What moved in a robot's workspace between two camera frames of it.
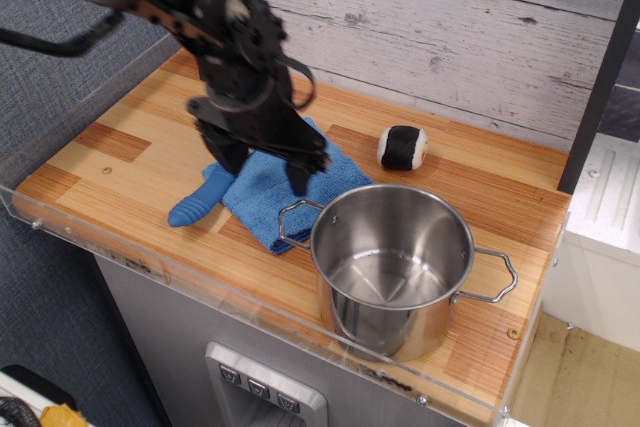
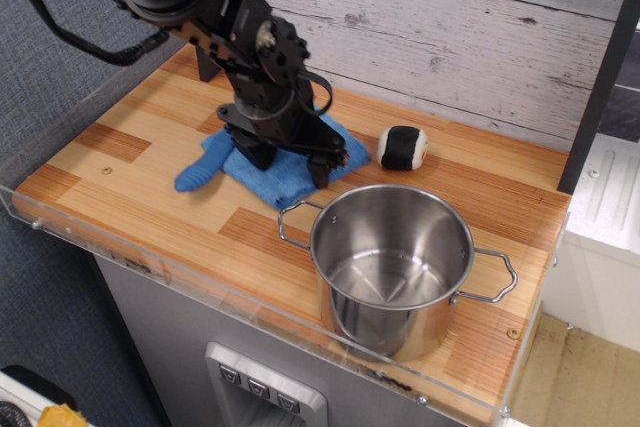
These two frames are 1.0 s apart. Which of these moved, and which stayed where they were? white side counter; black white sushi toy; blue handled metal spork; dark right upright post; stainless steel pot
Moved: blue handled metal spork
Stayed: black white sushi toy; white side counter; dark right upright post; stainless steel pot
